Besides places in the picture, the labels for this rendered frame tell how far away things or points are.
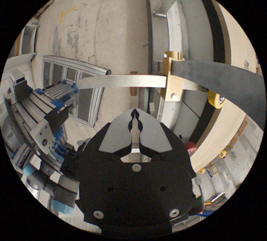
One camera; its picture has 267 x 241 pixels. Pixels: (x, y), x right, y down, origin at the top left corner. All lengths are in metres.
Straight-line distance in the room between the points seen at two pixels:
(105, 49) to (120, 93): 0.62
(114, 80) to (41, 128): 0.30
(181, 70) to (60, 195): 0.45
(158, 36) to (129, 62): 0.72
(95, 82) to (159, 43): 0.28
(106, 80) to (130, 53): 0.85
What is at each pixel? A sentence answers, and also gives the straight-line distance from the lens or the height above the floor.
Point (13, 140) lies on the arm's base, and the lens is 0.47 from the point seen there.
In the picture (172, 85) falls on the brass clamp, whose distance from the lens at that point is 0.22.
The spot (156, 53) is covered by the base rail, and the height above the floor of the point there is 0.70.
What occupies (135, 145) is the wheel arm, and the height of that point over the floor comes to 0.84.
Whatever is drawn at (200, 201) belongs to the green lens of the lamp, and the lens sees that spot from 0.28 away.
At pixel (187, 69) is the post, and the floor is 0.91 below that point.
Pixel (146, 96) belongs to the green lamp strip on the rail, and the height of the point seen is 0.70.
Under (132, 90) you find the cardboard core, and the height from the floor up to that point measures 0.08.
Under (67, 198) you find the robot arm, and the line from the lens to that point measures 0.33.
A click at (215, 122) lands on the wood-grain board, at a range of 0.35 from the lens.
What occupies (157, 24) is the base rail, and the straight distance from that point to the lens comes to 0.40.
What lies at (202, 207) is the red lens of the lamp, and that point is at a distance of 0.29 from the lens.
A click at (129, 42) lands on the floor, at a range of 1.08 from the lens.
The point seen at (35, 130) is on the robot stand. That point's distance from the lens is 0.35.
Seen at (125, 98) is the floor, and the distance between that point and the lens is 1.12.
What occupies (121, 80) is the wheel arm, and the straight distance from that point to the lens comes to 0.21.
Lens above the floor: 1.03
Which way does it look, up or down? 63 degrees down
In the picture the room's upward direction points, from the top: 179 degrees counter-clockwise
